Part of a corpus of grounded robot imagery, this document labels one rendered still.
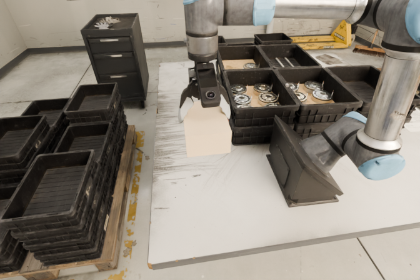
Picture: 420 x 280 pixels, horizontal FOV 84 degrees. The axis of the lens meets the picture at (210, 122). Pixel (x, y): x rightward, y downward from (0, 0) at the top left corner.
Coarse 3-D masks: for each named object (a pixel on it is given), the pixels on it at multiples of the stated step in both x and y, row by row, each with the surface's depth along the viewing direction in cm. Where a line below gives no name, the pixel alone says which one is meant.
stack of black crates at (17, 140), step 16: (0, 128) 153; (16, 128) 159; (32, 128) 161; (48, 128) 160; (0, 144) 149; (16, 144) 149; (32, 144) 142; (48, 144) 158; (0, 160) 126; (16, 160) 129; (32, 160) 139; (0, 176) 134; (16, 176) 136
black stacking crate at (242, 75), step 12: (228, 72) 133; (240, 72) 134; (252, 72) 135; (264, 72) 135; (252, 84) 139; (276, 84) 129; (228, 96) 122; (288, 96) 114; (240, 120) 107; (252, 120) 107; (264, 120) 109; (288, 120) 110
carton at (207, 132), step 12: (192, 108) 69; (204, 108) 69; (216, 108) 69; (192, 120) 64; (204, 120) 64; (216, 120) 64; (192, 132) 60; (204, 132) 60; (216, 132) 60; (228, 132) 60; (192, 144) 61; (204, 144) 62; (216, 144) 62; (228, 144) 63; (192, 156) 64
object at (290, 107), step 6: (276, 72) 131; (228, 84) 120; (282, 84) 120; (228, 90) 117; (288, 90) 116; (234, 102) 106; (294, 102) 107; (234, 108) 103; (240, 108) 103; (246, 108) 103; (252, 108) 103; (258, 108) 103; (264, 108) 103; (270, 108) 103; (276, 108) 104; (282, 108) 104; (288, 108) 104; (294, 108) 105
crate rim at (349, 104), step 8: (328, 72) 131; (336, 80) 124; (288, 88) 117; (344, 88) 118; (296, 96) 111; (304, 104) 105; (312, 104) 105; (320, 104) 105; (328, 104) 105; (336, 104) 105; (344, 104) 106; (352, 104) 106; (360, 104) 107
